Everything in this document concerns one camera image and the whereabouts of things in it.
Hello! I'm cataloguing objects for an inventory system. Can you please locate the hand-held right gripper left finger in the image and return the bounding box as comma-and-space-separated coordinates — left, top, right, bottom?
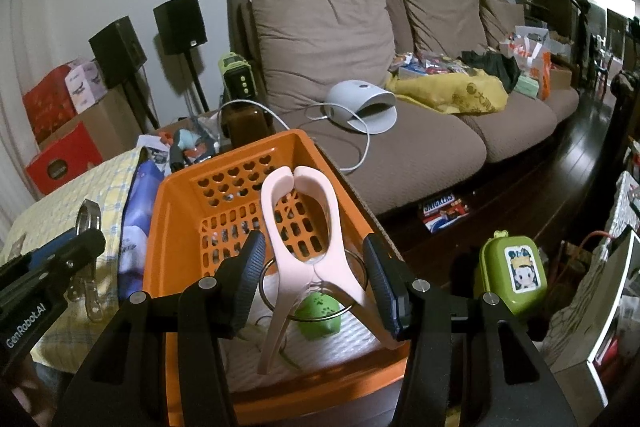
52, 229, 267, 427

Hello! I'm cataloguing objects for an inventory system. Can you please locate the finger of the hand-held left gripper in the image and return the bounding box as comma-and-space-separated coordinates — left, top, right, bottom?
27, 231, 81, 265
30, 229, 106, 288

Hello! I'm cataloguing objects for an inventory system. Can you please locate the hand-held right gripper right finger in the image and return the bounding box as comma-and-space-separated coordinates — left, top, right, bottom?
362, 233, 576, 427

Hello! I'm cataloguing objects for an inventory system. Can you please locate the pink large clip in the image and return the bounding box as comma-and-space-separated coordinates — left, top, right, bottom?
257, 165, 398, 375

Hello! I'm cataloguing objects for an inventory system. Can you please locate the green paw-print egg toy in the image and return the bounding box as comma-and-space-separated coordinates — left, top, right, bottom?
297, 289, 346, 339

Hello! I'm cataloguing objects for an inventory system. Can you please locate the white foam net sheet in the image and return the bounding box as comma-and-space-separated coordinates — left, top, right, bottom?
220, 267, 401, 395

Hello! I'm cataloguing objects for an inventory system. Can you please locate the orange plastic basket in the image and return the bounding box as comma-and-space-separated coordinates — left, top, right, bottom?
142, 129, 416, 427

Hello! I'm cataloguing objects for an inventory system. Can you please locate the purple plastic package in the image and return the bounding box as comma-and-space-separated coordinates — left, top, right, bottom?
117, 159, 168, 303

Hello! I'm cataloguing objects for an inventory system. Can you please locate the yellow checked tablecloth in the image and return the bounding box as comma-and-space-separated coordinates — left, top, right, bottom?
0, 146, 151, 365

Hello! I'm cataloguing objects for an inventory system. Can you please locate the red box with oval label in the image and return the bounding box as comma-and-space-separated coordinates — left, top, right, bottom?
26, 122, 103, 196

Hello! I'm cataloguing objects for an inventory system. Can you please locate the red blue candy box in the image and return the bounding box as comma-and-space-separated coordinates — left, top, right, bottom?
419, 192, 473, 234

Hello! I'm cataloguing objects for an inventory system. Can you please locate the green cartoon lunch box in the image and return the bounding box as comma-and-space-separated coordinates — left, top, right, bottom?
473, 231, 549, 318

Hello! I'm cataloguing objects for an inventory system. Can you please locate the brown cardboard box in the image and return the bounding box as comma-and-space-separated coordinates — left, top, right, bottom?
37, 89, 146, 162

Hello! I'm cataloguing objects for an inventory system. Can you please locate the brown sofa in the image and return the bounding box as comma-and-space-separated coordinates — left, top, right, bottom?
227, 0, 581, 228

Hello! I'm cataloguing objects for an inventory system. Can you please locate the large red gift box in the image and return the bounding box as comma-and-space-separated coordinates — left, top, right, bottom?
22, 64, 78, 145

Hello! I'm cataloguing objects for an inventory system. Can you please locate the pile of mixed clutter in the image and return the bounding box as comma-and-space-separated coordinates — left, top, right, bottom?
137, 117, 223, 172

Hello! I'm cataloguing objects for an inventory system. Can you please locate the small white pink box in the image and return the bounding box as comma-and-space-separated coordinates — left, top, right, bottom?
65, 59, 108, 115

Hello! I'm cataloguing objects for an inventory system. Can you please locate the white dome lamp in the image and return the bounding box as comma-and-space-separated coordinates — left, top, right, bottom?
325, 79, 398, 132

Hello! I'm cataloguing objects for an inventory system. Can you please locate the yellow bag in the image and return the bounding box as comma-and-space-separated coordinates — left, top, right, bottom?
387, 68, 509, 114

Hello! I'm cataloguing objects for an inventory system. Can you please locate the green black portable device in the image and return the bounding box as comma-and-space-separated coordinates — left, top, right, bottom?
217, 52, 257, 102

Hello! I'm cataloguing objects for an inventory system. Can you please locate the black speaker on stand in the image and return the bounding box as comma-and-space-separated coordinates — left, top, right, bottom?
152, 0, 211, 115
89, 18, 161, 132

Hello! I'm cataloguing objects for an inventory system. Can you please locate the white framed board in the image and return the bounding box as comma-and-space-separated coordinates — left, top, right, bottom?
542, 224, 640, 375

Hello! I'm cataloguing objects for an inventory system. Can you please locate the pile of snack packets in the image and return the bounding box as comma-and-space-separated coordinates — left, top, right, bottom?
392, 52, 473, 80

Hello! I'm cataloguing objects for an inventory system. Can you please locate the black cloth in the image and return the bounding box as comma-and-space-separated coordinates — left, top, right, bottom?
460, 50, 521, 95

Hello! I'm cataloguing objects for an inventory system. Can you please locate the small pale green box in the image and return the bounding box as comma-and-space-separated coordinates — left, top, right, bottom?
515, 74, 541, 100

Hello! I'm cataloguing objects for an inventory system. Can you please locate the brown sofa cushion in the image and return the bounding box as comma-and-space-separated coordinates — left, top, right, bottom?
400, 0, 488, 68
247, 0, 396, 108
480, 0, 526, 52

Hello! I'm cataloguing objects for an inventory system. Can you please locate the pile of paper gift bags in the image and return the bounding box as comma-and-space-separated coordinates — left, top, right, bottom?
600, 142, 640, 258

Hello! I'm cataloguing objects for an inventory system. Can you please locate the white orange paper bag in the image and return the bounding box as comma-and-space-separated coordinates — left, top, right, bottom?
500, 26, 551, 102

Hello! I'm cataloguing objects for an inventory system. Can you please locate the dark wooden cabinet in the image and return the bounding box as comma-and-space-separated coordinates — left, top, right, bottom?
530, 0, 576, 58

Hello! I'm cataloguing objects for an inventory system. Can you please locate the orange cable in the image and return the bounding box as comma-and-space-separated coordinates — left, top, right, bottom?
582, 231, 623, 263

